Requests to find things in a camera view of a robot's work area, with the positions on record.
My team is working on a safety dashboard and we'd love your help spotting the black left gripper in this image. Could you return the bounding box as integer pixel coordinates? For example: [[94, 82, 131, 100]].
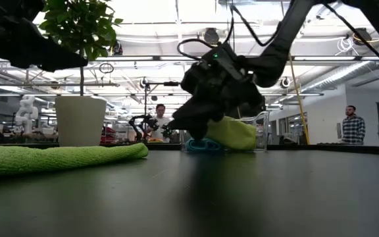
[[0, 0, 89, 72]]

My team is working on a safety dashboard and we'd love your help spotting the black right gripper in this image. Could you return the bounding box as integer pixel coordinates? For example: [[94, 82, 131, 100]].
[[168, 64, 265, 141]]

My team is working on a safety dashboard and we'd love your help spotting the teal microfiber towel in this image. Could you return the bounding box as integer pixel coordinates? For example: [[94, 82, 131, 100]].
[[185, 137, 224, 152]]

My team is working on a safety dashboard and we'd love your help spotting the yellow-green microfiber towel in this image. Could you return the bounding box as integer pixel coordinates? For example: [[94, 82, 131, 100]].
[[205, 115, 258, 151]]

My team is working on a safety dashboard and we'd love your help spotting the green microfiber towel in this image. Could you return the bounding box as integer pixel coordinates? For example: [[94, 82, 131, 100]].
[[0, 142, 149, 179]]

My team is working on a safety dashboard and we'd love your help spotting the person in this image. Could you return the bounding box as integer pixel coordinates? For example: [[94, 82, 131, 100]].
[[149, 103, 173, 143], [341, 105, 366, 145]]

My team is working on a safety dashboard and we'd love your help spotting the green leafy plant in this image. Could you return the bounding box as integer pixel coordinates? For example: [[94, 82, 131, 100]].
[[38, 0, 125, 97]]

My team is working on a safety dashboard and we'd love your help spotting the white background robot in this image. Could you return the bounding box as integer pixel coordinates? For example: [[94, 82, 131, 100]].
[[14, 94, 40, 134]]

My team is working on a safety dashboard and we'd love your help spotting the clear plastic bin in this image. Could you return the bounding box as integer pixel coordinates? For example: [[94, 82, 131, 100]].
[[181, 111, 270, 153]]

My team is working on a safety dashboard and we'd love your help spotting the white plant pot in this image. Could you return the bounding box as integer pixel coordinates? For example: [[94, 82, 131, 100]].
[[55, 95, 108, 147]]

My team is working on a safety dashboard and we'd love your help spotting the hanging black ring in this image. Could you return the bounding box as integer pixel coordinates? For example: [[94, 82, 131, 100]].
[[98, 62, 115, 74]]

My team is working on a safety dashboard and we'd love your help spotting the black metal frame rig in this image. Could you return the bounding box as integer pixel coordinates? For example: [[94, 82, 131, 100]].
[[144, 81, 181, 116]]

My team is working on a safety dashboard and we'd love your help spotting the black ceiling camera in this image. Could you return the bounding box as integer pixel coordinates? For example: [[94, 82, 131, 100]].
[[203, 27, 220, 45]]

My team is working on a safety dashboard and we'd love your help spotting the black hanging cable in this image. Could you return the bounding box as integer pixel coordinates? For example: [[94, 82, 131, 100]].
[[228, 0, 237, 45]]

